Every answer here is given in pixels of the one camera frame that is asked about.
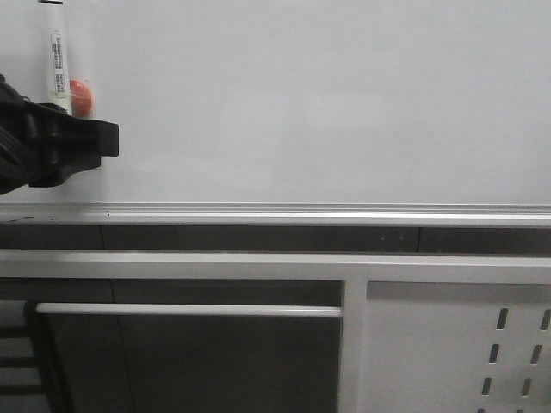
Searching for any black slatted chair back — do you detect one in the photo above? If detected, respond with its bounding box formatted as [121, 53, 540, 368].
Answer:
[1, 299, 74, 412]

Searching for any white metal stand frame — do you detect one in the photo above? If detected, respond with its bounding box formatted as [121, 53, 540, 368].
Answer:
[1, 250, 550, 412]

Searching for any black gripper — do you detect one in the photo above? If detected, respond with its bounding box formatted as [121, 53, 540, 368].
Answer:
[1, 77, 120, 194]

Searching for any red round magnet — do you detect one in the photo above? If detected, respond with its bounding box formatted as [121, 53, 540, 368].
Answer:
[70, 79, 93, 119]

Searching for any white horizontal rod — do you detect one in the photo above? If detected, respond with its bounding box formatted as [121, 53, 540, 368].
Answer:
[36, 303, 342, 318]

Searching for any white whiteboard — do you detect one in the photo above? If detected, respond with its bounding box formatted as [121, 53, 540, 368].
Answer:
[3, 1, 550, 205]

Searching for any white perforated metal panel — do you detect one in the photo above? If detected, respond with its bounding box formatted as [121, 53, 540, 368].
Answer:
[361, 282, 550, 412]

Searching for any aluminium whiteboard tray rail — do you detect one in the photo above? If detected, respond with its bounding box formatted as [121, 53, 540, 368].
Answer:
[1, 202, 550, 228]

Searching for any white whiteboard marker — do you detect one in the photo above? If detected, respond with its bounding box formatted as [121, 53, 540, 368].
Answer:
[38, 1, 72, 115]

